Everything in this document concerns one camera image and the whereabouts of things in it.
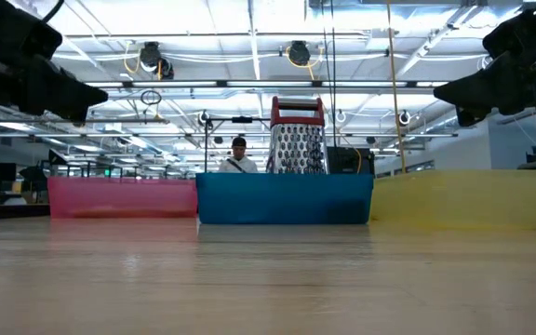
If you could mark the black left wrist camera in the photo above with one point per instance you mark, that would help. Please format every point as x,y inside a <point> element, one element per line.
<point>12,28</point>

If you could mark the black tripod stand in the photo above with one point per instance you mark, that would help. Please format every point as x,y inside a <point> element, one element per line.
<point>206,149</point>

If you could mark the blue plastic bin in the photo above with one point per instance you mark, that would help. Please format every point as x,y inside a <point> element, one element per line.
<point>286,197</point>

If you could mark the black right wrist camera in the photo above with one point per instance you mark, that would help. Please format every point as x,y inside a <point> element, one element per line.
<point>514,32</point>

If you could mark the yellow plastic bin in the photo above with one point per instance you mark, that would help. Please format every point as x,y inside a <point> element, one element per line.
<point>468,200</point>

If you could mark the red-trimmed steel box grater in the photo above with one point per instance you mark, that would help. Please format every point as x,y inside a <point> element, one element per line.
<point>296,149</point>

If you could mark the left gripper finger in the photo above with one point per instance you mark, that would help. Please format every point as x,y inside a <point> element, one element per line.
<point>63,95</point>

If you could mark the black office chair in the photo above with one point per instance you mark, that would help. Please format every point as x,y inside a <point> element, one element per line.
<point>35,179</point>

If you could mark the dark low table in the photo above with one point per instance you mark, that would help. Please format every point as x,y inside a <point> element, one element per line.
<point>7,210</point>

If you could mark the person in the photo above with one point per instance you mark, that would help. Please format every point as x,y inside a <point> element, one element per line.
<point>239,160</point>

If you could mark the black ceiling fixture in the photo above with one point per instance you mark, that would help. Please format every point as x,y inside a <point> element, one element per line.
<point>151,56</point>
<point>299,52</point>

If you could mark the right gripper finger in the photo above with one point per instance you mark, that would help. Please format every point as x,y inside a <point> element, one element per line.
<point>486,90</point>

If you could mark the pink plastic bin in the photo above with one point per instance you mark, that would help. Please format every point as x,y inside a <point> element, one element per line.
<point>119,197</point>

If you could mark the black monitor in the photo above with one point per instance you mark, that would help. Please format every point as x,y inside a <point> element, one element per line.
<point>347,163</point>

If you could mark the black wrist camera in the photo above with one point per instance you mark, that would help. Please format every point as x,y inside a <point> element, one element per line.
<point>514,32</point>
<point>12,28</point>

